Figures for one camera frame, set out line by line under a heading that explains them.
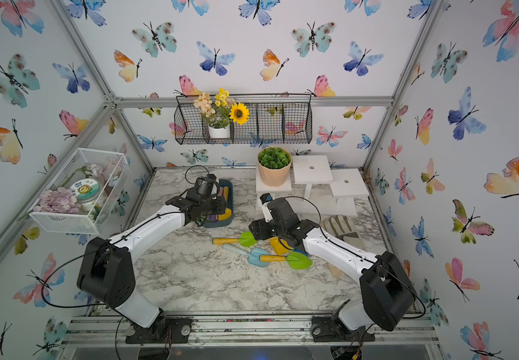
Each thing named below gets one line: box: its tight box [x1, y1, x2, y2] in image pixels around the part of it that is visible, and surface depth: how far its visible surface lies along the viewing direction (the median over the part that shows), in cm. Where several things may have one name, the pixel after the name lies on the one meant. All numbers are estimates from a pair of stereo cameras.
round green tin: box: [70, 177, 102, 203], surface depth 67 cm
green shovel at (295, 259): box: [259, 251, 313, 270], surface depth 90 cm
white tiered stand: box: [255, 154, 370, 216], surface depth 95 cm
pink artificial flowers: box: [33, 186, 82, 213], surface depth 61 cm
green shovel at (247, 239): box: [212, 231, 258, 248], surface depth 96 cm
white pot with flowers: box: [193, 87, 251, 138], surface depth 86 cm
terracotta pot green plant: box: [257, 146, 293, 187], surface depth 88 cm
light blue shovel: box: [222, 243, 270, 267], surface depth 93 cm
